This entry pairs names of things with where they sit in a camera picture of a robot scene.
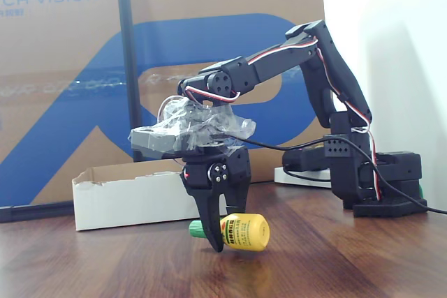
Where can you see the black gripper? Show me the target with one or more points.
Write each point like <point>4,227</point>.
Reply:
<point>204,174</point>

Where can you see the yellow bottle with green cap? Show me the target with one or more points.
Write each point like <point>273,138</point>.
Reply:
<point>248,231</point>

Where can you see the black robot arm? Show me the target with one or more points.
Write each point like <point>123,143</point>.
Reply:
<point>272,64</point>

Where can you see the white cardboard box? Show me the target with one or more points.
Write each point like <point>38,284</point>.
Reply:
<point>132,203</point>

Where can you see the white power strip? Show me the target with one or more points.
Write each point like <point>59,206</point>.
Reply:
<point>300,179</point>

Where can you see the black power adapter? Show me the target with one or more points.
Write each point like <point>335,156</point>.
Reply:
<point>304,158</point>

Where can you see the black metal pole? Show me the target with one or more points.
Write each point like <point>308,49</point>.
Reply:
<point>127,50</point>

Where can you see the black base bar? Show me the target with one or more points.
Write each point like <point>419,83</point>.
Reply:
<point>35,212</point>

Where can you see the large brown blue-printed carton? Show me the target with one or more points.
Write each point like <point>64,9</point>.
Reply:
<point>63,67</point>

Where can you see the tape-wrapped grey camera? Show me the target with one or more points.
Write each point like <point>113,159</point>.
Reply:
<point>153,141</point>

